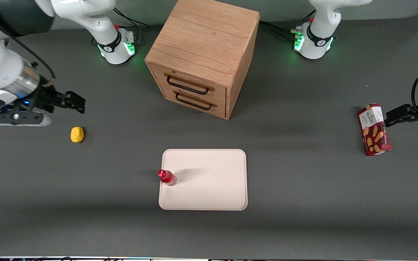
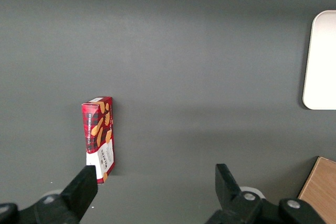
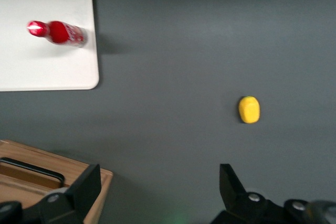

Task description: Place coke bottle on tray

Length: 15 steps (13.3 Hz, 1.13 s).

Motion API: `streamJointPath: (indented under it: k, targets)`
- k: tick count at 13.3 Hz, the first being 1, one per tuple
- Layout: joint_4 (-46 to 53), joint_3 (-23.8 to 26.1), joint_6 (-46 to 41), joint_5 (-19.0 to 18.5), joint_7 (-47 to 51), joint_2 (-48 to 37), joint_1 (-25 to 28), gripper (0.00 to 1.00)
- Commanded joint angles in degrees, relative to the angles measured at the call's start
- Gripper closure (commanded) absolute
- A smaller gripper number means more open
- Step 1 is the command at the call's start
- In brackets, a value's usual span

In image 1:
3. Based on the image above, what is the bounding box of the black metal drawer handle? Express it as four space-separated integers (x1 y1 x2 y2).
166 74 210 95
175 91 213 111

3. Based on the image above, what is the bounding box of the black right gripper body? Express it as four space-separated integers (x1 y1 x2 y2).
30 85 56 111

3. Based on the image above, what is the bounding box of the red coke bottle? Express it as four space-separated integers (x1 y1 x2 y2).
158 169 177 187

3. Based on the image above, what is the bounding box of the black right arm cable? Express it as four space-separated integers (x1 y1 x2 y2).
0 4 56 90

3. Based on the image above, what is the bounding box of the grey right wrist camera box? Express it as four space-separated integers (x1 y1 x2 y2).
0 112 52 127

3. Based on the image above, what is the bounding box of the cream rectangular tray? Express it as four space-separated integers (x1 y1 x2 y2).
158 149 249 211

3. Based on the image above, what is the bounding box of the red shortbread cookie box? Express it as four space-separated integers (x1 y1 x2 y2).
357 103 393 157

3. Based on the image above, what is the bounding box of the black base cable bundle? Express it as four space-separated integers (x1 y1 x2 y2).
112 6 151 28
259 20 299 41

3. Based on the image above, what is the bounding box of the wooden two-drawer cabinet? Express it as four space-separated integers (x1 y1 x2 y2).
144 0 261 120

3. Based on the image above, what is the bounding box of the wooden drawer front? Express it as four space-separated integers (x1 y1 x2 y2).
149 64 228 105
161 86 227 119

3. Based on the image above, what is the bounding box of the yellow toy lemon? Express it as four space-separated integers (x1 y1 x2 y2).
70 127 85 143

